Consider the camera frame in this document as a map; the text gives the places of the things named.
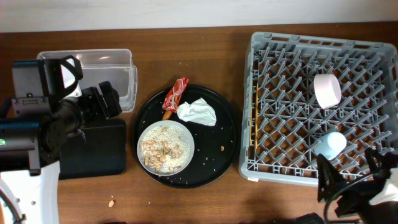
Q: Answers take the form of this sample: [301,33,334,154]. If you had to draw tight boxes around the clear plastic bin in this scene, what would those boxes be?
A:
[37,49,137,113]

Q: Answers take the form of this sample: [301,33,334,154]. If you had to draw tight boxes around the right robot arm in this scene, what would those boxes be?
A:
[317,148,397,223]

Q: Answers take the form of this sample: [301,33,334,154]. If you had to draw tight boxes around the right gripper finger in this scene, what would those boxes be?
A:
[365,148,389,177]
[317,154,347,203]

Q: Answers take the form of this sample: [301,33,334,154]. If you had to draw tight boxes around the nut on table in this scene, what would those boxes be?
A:
[108,200,114,208]

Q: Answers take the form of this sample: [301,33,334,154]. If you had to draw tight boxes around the grey plate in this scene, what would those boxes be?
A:
[136,120,195,177]

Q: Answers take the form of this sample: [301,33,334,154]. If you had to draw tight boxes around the white napkin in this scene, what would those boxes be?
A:
[177,98,217,126]

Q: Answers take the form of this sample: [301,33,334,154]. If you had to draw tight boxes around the light blue cup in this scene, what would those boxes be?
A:
[313,132,347,161]

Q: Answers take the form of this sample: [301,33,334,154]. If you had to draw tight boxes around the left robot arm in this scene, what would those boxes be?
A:
[1,55,122,223]

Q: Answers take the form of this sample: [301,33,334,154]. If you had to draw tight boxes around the round black tray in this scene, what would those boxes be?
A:
[144,85,241,189]

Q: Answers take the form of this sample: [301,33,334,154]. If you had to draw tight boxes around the rice and food scraps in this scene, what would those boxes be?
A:
[138,125,192,175]

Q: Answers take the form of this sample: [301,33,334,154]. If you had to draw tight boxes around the grey dishwasher rack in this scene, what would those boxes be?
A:
[238,32,397,187]

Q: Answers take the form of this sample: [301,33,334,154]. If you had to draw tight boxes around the red snack wrapper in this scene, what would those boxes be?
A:
[162,77,189,112]

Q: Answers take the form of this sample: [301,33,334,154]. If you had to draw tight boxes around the black rectangular tray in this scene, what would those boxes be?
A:
[59,119,127,180]

